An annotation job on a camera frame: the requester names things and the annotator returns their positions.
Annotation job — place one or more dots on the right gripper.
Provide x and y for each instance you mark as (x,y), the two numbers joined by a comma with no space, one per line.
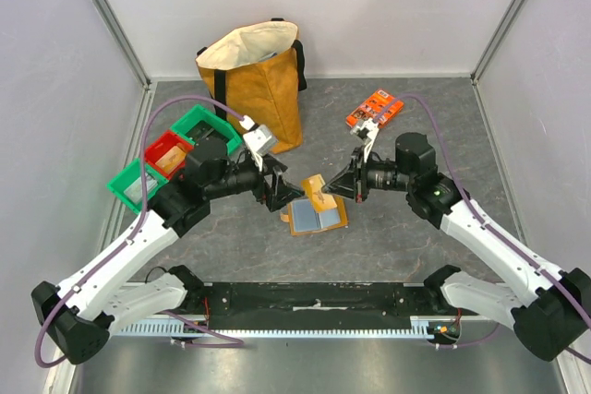
(360,177)

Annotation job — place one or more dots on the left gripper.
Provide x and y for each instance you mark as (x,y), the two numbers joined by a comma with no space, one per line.
(282,192)

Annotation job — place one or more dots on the tan card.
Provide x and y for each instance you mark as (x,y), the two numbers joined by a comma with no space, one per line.
(319,200)
(172,159)

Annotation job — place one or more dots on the yellow leather card holder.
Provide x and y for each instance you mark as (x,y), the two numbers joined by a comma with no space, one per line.
(303,219)

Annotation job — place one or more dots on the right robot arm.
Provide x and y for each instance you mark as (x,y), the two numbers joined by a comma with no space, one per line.
(546,307)

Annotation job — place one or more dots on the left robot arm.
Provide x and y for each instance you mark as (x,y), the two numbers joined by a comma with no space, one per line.
(83,311)

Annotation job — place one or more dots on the black card in bin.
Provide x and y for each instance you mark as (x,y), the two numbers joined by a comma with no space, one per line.
(203,130)

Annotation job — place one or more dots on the tan card in bin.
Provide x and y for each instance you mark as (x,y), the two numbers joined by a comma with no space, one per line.
(172,159)

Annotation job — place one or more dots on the grey card in bin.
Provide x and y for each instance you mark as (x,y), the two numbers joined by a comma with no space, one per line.
(134,191)

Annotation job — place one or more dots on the orange screw box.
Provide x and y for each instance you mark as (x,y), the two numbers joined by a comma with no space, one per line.
(380,103)

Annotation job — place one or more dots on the green bin far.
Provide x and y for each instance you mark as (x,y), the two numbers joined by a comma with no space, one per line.
(198,113)

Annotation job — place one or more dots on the green bin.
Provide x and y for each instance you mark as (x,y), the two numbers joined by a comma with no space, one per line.
(126,185)
(198,113)

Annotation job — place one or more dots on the brown paper tote bag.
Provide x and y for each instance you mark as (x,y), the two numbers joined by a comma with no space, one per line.
(258,70)

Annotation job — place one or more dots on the red bin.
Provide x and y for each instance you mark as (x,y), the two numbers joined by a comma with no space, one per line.
(163,143)

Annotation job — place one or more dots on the green bin near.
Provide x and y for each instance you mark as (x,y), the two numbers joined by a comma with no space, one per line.
(126,185)

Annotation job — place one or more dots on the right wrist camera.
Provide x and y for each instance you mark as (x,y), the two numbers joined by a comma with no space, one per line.
(365,129)

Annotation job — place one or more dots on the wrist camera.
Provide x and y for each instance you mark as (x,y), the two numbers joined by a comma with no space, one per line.
(365,129)
(258,138)

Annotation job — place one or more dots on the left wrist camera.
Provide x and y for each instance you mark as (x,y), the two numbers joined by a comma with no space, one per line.
(258,138)

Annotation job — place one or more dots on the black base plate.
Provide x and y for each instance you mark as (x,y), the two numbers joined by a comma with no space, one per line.
(230,298)

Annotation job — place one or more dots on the slotted cable duct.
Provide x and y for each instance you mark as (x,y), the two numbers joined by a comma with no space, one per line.
(166,327)

